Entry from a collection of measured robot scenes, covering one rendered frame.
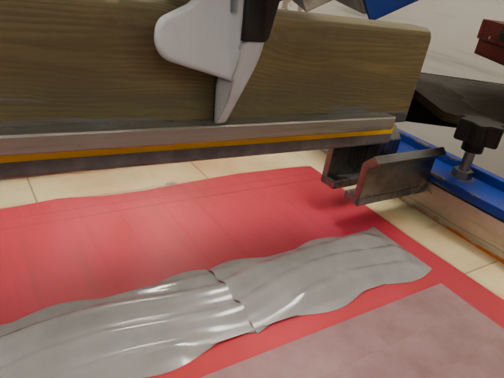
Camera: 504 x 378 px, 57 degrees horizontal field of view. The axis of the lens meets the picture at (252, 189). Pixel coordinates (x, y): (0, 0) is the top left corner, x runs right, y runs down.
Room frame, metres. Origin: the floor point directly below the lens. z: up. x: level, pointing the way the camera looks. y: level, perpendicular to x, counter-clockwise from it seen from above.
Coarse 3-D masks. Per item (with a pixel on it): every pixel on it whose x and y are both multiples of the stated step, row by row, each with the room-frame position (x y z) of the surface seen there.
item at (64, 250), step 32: (0, 224) 0.29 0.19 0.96; (32, 224) 0.30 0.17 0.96; (64, 224) 0.31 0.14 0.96; (96, 224) 0.31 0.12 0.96; (128, 224) 0.32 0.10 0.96; (160, 224) 0.33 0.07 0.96; (0, 256) 0.26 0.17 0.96; (32, 256) 0.26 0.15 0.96; (64, 256) 0.27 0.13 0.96; (96, 256) 0.27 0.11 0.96; (128, 256) 0.28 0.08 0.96; (160, 256) 0.29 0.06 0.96; (192, 256) 0.29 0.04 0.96; (0, 288) 0.23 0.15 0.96; (32, 288) 0.23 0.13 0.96; (64, 288) 0.23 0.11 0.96; (96, 288) 0.24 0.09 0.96; (128, 288) 0.24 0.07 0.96; (0, 320) 0.20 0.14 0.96; (224, 352) 0.20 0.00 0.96; (256, 352) 0.21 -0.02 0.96
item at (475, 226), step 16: (32, 176) 0.38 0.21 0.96; (432, 192) 0.43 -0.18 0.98; (448, 192) 0.42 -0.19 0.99; (416, 208) 0.44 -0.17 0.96; (432, 208) 0.42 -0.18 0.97; (448, 208) 0.41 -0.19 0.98; (464, 208) 0.40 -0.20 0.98; (480, 208) 0.39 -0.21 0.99; (448, 224) 0.40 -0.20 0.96; (464, 224) 0.39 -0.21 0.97; (480, 224) 0.38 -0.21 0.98; (496, 224) 0.37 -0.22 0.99; (480, 240) 0.38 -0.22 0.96; (496, 240) 0.37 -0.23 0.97; (496, 256) 0.36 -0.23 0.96
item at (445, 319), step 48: (192, 192) 0.40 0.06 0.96; (240, 192) 0.41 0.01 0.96; (288, 192) 0.43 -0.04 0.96; (336, 192) 0.45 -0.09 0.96; (192, 240) 0.31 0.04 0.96; (240, 240) 0.33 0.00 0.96; (288, 240) 0.34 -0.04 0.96; (384, 288) 0.29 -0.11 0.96; (432, 288) 0.30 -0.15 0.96; (480, 288) 0.31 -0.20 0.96; (288, 336) 0.22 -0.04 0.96; (336, 336) 0.23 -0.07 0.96; (384, 336) 0.24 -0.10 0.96; (432, 336) 0.25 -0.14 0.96; (480, 336) 0.25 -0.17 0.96
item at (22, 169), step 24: (264, 144) 0.31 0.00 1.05; (288, 144) 0.32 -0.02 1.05; (312, 144) 0.34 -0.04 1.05; (336, 144) 0.35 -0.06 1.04; (360, 144) 0.37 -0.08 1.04; (0, 168) 0.21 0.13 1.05; (24, 168) 0.22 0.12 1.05; (48, 168) 0.22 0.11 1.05; (72, 168) 0.23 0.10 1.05; (96, 168) 0.24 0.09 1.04
